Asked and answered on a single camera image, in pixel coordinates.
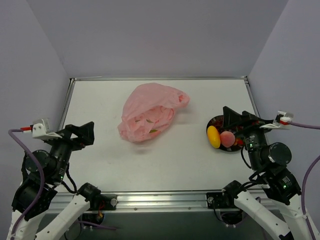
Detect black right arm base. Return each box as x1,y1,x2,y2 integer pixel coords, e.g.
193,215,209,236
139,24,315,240
206,191,244,226

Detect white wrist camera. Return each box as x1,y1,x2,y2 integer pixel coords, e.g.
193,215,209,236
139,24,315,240
20,118,62,141
259,110,294,130

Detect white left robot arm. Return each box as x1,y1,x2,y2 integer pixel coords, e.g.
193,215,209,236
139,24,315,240
7,119,101,240

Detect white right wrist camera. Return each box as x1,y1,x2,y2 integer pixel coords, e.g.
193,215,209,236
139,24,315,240
259,110,294,130

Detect pink plastic bag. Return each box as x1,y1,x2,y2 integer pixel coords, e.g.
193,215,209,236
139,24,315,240
117,83,190,143

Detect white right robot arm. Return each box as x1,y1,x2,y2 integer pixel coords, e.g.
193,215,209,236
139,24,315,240
222,106,320,240

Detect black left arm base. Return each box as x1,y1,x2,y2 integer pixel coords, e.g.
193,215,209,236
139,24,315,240
77,182,118,225

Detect black rimmed round plate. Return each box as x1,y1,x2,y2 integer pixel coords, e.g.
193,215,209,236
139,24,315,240
206,115,244,152

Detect pink fake peach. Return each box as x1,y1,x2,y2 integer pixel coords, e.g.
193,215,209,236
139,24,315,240
220,131,236,148

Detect red fake cherry tomatoes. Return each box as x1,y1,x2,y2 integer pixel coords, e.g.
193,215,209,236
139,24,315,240
232,137,244,147

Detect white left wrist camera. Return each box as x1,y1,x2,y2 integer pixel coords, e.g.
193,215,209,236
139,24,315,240
20,118,62,141

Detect aluminium front rail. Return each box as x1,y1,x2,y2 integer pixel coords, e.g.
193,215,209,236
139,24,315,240
26,187,299,213

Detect dark red fake grapes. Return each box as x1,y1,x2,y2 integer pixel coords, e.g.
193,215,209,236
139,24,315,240
210,115,238,133

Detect yellow fake mango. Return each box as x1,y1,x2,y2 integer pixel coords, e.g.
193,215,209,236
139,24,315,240
206,125,221,149

